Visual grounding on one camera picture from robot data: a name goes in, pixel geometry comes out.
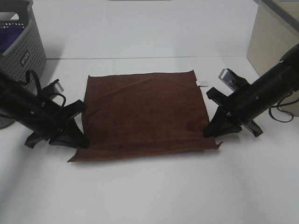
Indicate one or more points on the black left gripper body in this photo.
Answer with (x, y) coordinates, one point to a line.
(52, 125)

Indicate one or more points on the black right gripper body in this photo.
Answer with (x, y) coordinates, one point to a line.
(242, 106)

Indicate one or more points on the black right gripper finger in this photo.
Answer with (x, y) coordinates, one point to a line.
(219, 118)
(227, 129)

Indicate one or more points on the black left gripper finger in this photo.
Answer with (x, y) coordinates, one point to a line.
(75, 137)
(63, 140)

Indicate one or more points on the brown towel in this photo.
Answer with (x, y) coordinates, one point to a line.
(143, 115)

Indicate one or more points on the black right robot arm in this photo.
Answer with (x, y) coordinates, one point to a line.
(281, 80)

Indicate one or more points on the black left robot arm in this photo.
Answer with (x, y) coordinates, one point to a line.
(42, 110)

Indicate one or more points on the grey perforated plastic basket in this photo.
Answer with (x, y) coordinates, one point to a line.
(27, 51)

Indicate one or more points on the beige storage box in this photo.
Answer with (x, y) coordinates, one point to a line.
(275, 31)

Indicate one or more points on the purple towel in basket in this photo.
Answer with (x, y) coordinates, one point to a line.
(8, 36)

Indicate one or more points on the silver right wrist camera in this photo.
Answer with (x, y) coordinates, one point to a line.
(231, 80)

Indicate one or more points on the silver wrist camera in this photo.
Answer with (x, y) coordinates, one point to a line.
(231, 80)
(56, 87)

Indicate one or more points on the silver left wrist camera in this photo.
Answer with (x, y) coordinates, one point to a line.
(56, 87)

